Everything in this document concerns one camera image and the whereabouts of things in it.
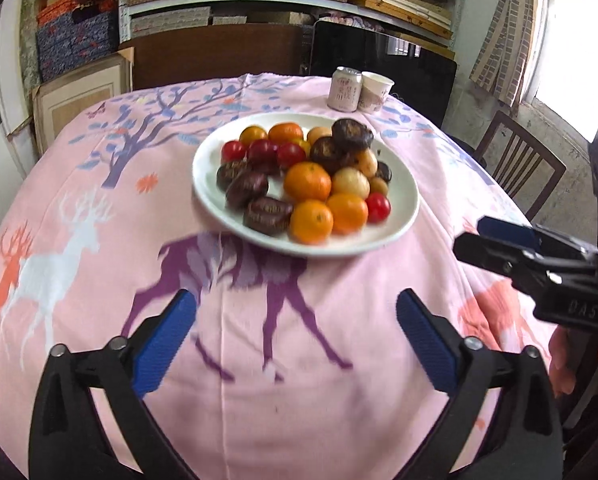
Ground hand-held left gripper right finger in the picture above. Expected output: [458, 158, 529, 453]
[397, 289, 565, 480]

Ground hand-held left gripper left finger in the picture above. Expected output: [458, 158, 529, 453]
[28, 288, 200, 480]

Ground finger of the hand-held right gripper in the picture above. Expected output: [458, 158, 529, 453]
[452, 232, 598, 306]
[476, 216, 598, 261]

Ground large orange tangerine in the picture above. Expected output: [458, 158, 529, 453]
[283, 161, 332, 202]
[326, 192, 369, 235]

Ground white plate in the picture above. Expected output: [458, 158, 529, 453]
[192, 112, 420, 257]

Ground small dark red apple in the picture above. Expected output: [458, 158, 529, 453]
[247, 139, 281, 175]

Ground person's right hand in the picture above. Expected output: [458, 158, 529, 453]
[548, 326, 577, 397]

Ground dark wooden slatted chair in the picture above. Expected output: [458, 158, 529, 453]
[472, 110, 567, 221]

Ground pink deer print tablecloth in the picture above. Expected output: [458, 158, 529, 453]
[0, 74, 562, 480]

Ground black screen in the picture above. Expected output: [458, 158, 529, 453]
[309, 19, 458, 131]

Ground bright window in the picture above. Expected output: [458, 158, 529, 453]
[522, 0, 598, 143]

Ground white paper cup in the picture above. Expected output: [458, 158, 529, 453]
[357, 72, 396, 113]

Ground brick pattern curtain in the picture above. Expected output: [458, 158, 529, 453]
[469, 0, 550, 106]

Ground pink cloth bundle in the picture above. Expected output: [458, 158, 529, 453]
[324, 14, 380, 31]

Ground brown wooden panel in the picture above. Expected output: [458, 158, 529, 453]
[120, 22, 310, 92]

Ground white board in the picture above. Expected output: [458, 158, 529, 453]
[0, 15, 40, 166]

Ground stack of blue patterned boxes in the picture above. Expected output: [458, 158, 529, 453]
[35, 10, 120, 83]

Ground white metal shelving unit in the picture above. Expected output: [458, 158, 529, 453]
[119, 0, 467, 56]

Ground grey stone slab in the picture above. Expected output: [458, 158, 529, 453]
[18, 0, 42, 91]

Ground orange patterned box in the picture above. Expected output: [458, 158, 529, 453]
[36, 0, 118, 26]

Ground beige picture frame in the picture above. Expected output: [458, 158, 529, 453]
[31, 47, 136, 156]

